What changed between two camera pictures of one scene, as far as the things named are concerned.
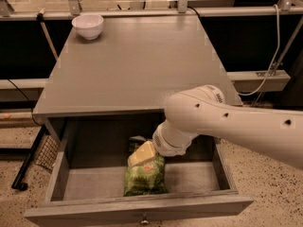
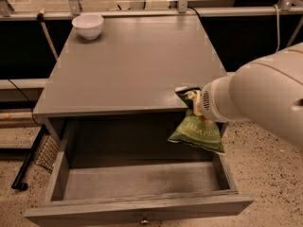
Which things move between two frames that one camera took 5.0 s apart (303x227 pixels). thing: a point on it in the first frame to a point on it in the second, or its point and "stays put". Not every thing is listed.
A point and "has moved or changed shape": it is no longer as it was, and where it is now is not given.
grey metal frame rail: x=294 y=7 stays put
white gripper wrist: x=162 y=144 to x=208 y=103
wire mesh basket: x=47 y=154 stays put
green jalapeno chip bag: x=149 y=178 has moved or changed shape
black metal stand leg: x=17 y=183 stays put
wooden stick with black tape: x=41 y=17 stays put
